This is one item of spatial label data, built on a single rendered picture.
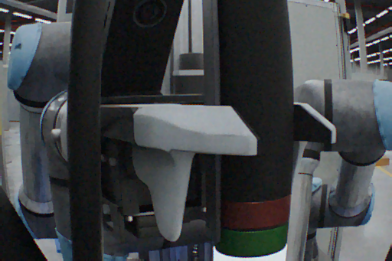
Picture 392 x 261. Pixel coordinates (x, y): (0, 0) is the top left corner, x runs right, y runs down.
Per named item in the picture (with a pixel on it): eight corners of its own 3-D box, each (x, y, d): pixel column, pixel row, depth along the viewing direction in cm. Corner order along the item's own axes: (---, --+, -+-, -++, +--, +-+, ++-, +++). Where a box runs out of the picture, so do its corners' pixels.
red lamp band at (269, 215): (269, 233, 17) (270, 204, 17) (198, 223, 19) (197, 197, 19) (301, 212, 19) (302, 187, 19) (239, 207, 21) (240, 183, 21)
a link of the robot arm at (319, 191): (276, 223, 113) (279, 175, 112) (323, 222, 109) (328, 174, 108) (269, 237, 101) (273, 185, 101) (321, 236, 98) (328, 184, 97)
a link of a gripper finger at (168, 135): (255, 265, 15) (175, 214, 24) (260, 107, 15) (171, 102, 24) (175, 279, 14) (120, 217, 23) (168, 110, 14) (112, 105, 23)
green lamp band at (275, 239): (266, 260, 17) (269, 234, 17) (198, 249, 19) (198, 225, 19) (298, 236, 20) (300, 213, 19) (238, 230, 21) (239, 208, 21)
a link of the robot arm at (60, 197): (168, 273, 44) (162, 177, 43) (69, 282, 39) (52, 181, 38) (142, 252, 51) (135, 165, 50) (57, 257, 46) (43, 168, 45)
